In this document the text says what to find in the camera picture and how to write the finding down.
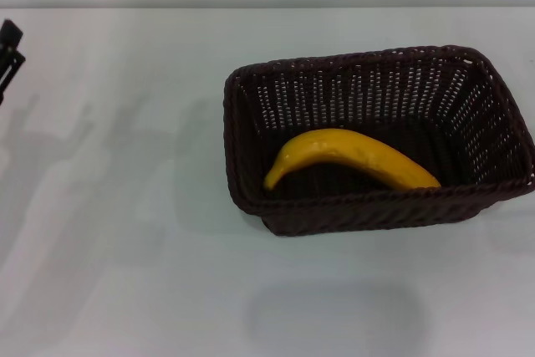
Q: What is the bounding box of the yellow banana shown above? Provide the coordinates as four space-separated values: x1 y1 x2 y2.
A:
262 128 442 191

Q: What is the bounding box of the dark brown woven basket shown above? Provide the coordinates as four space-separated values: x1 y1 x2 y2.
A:
222 43 535 237

